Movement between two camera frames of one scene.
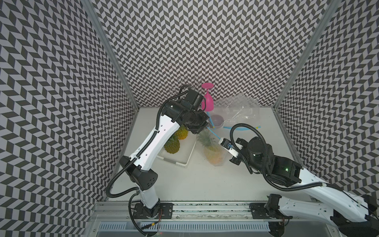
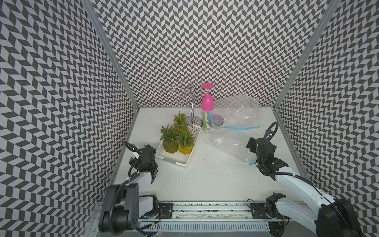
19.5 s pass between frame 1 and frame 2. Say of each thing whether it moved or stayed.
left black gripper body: moved
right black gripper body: moved
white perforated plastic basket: stayed
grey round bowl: stayed
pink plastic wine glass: stayed
